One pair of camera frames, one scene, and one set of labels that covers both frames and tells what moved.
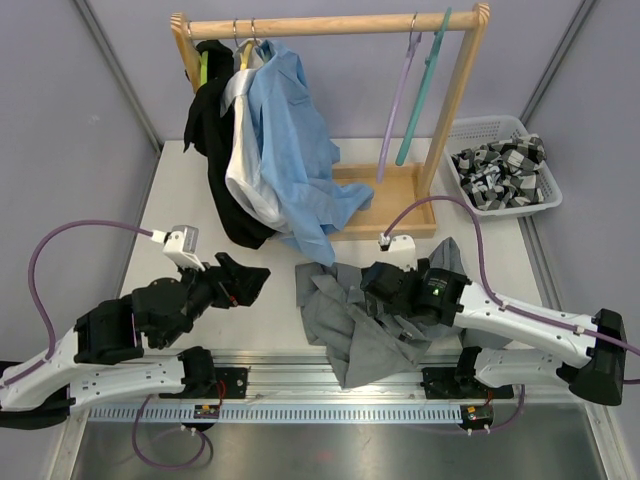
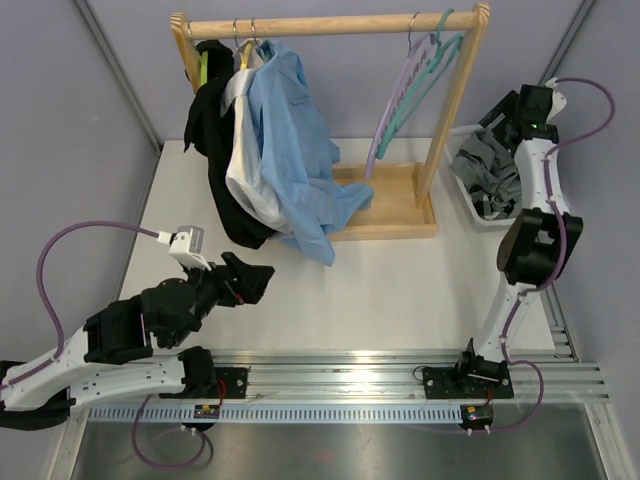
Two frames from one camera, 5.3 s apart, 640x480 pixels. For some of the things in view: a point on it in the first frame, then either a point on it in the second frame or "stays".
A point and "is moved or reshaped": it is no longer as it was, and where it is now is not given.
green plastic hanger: [204, 63] stays
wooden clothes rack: [405, 195] stays
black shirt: [204, 127] stays
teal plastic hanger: [421, 98] to [446, 48]
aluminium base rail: [303, 378] stays
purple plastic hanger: [413, 43] is moved or reshaped
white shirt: [240, 96] stays
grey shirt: [337, 318] to [488, 174]
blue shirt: [299, 153] stays
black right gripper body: [394, 310] to [505, 107]
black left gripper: [247, 284] stays
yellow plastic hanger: [246, 56] stays
